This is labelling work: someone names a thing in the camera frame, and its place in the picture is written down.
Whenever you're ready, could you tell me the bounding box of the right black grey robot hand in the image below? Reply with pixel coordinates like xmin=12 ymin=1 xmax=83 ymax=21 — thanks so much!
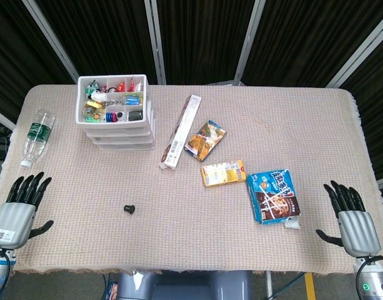
xmin=315 ymin=180 xmax=382 ymax=259

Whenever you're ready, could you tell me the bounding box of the left black grey robot hand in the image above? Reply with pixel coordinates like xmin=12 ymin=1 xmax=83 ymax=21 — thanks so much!
xmin=0 ymin=171 xmax=54 ymax=251

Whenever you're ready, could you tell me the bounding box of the clear plastic drawer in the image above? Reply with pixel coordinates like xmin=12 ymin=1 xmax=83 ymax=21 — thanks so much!
xmin=99 ymin=142 xmax=157 ymax=153
xmin=91 ymin=134 xmax=155 ymax=145
xmin=86 ymin=124 xmax=154 ymax=138

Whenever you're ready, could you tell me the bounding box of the white plastic drawer organizer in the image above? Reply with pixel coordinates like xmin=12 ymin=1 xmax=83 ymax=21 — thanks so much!
xmin=76 ymin=74 xmax=157 ymax=153

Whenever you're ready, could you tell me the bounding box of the grey robot base body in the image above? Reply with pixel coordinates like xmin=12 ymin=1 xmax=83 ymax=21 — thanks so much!
xmin=103 ymin=270 xmax=252 ymax=300

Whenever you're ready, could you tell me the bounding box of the blue chocolate cookie box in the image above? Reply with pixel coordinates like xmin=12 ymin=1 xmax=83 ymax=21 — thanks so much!
xmin=246 ymin=169 xmax=302 ymax=229

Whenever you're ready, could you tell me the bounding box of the yellow flat snack box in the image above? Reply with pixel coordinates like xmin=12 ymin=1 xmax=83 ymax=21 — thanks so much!
xmin=201 ymin=159 xmax=247 ymax=188

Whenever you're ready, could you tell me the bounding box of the orange and blue snack box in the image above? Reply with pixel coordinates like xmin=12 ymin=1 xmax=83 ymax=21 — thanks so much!
xmin=184 ymin=120 xmax=228 ymax=163

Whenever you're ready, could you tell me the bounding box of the long white carton box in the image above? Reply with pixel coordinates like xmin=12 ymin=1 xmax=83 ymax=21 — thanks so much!
xmin=158 ymin=94 xmax=202 ymax=171

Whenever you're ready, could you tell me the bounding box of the clear bottle with green label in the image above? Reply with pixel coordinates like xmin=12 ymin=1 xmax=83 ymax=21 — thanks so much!
xmin=20 ymin=109 xmax=56 ymax=168

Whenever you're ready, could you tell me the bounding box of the grey metal table leg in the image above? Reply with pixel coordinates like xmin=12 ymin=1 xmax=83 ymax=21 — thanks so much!
xmin=264 ymin=271 xmax=275 ymax=298

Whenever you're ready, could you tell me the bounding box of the colourful printed candy packet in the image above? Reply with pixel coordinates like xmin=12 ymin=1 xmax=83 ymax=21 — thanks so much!
xmin=82 ymin=107 xmax=106 ymax=123

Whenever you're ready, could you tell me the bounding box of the small white round toy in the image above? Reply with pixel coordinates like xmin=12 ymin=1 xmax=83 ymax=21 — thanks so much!
xmin=90 ymin=89 xmax=109 ymax=104

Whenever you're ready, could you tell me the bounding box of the green yellow packet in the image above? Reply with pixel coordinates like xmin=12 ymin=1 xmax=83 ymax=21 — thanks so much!
xmin=122 ymin=92 xmax=144 ymax=107

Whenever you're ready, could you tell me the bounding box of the beige woven tablecloth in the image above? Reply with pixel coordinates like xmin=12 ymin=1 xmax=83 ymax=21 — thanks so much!
xmin=0 ymin=84 xmax=383 ymax=276

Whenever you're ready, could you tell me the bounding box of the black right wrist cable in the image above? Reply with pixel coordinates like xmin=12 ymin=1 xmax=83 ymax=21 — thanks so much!
xmin=354 ymin=255 xmax=383 ymax=282

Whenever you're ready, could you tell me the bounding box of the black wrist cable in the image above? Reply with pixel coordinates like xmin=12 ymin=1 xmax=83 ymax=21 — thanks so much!
xmin=354 ymin=255 xmax=383 ymax=282
xmin=0 ymin=249 xmax=12 ymax=288

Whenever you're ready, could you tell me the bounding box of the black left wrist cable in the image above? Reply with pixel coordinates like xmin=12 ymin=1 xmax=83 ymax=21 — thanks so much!
xmin=0 ymin=249 xmax=12 ymax=288

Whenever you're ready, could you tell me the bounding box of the grey partition frame post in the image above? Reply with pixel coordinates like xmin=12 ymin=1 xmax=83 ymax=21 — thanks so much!
xmin=233 ymin=0 xmax=269 ymax=86
xmin=143 ymin=0 xmax=167 ymax=85
xmin=0 ymin=106 xmax=17 ymax=131
xmin=325 ymin=7 xmax=383 ymax=89
xmin=21 ymin=0 xmax=80 ymax=84

